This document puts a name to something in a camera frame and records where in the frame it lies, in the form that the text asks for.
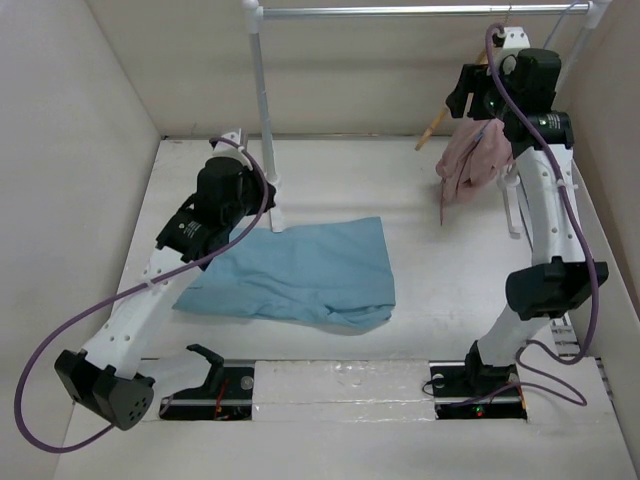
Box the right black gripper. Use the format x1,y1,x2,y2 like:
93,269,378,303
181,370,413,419
445,59,522,121

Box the wooden clothes hanger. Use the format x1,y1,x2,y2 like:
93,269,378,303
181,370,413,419
414,49,487,151

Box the light blue trousers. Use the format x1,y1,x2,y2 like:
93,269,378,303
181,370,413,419
173,217,396,331

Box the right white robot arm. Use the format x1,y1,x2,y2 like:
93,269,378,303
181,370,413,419
446,47,609,395

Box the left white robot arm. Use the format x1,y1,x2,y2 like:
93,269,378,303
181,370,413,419
54,152,275,431

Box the pink garment on hanger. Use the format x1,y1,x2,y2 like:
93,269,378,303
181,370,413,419
435,119,514,224

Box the white metal clothes rack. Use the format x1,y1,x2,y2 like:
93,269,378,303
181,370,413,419
241,0,614,239

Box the light blue wire hanger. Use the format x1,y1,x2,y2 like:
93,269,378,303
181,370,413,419
474,0,581,143

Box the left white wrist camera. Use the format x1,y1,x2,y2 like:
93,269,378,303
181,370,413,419
213,128,248,149

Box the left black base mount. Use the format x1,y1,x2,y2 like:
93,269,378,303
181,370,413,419
159,363,255,422

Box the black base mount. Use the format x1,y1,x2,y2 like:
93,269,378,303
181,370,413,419
422,362,528,421
159,363,255,422

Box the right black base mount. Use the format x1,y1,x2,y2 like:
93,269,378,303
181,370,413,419
422,362,528,421

